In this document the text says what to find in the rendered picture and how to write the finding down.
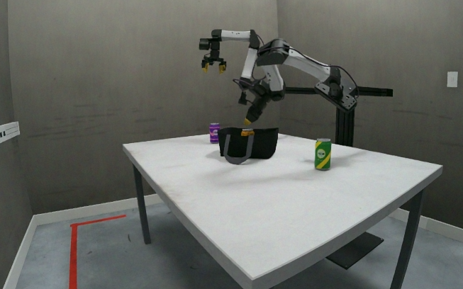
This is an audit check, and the purple drink can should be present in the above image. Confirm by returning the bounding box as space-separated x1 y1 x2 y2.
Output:
210 123 221 144

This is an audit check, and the green and yellow soda can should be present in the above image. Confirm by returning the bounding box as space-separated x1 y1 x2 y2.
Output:
314 138 332 171

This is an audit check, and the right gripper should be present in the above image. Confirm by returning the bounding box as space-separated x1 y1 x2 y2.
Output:
201 50 227 74

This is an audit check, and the black tote bag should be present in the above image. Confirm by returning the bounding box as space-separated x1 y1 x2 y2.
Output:
217 127 279 164

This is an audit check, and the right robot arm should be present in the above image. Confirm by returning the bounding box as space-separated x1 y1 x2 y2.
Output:
199 29 260 103

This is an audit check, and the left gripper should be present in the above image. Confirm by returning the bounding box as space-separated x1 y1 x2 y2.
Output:
244 97 268 125

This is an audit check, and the yellow drink can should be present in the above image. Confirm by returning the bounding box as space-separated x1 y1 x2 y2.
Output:
241 129 255 136

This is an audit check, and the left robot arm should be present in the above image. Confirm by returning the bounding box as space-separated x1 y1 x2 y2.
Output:
250 38 357 110

